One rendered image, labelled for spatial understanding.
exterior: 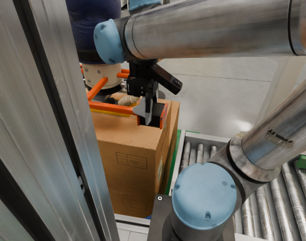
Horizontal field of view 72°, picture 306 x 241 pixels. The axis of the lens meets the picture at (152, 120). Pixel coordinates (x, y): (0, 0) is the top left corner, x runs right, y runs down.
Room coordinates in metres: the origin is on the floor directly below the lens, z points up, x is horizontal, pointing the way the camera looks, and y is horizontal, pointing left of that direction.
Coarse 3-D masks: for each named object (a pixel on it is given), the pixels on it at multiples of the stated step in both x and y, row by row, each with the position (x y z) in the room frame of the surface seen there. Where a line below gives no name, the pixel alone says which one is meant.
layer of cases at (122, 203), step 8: (176, 104) 1.56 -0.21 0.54; (176, 112) 1.44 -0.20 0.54; (176, 120) 1.41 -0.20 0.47; (176, 128) 1.48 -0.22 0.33; (168, 152) 1.02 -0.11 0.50; (168, 160) 1.05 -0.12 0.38; (168, 168) 1.09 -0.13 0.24; (160, 184) 0.76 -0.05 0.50; (112, 192) 0.69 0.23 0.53; (120, 192) 0.68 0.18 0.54; (160, 192) 0.77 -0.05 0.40; (112, 200) 0.69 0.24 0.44; (120, 200) 0.68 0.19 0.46; (128, 200) 0.67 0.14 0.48; (136, 200) 0.66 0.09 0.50; (144, 200) 0.65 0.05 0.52; (152, 200) 0.63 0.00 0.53; (120, 208) 0.68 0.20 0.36; (128, 208) 0.67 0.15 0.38; (136, 208) 0.66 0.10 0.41; (144, 208) 0.65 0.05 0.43; (152, 208) 0.63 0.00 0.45; (136, 216) 0.66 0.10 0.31; (144, 216) 0.65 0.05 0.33
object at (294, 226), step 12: (192, 156) 1.00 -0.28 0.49; (204, 156) 1.00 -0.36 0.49; (180, 168) 0.89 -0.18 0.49; (300, 192) 0.71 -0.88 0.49; (252, 204) 0.64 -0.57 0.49; (288, 204) 0.64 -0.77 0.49; (240, 216) 0.57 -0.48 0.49; (276, 216) 0.57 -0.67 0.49; (240, 228) 0.50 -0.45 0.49; (276, 228) 0.51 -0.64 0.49; (276, 240) 0.45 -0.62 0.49; (300, 240) 0.45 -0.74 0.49
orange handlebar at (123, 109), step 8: (80, 64) 0.94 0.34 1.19; (128, 72) 0.87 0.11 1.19; (104, 80) 0.79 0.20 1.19; (96, 88) 0.72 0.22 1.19; (88, 96) 0.66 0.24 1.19; (96, 104) 0.61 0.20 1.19; (104, 104) 0.61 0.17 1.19; (112, 104) 0.61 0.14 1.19; (120, 112) 0.58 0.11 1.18; (128, 112) 0.58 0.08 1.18
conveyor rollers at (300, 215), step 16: (288, 176) 0.78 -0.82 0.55; (304, 176) 0.78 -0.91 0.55; (256, 192) 0.69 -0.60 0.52; (272, 192) 0.69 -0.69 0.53; (288, 192) 0.69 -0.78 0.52; (304, 192) 0.69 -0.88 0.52; (288, 224) 0.50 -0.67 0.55; (304, 224) 0.50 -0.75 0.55; (272, 240) 0.42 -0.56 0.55; (288, 240) 0.42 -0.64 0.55; (304, 240) 0.43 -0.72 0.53
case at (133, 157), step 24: (120, 96) 1.06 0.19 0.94; (96, 120) 0.83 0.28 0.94; (120, 120) 0.83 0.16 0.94; (168, 120) 0.92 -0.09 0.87; (120, 144) 0.67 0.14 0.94; (144, 144) 0.66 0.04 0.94; (168, 144) 0.98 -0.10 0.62; (120, 168) 0.67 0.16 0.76; (144, 168) 0.64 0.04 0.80; (144, 192) 0.64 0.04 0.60
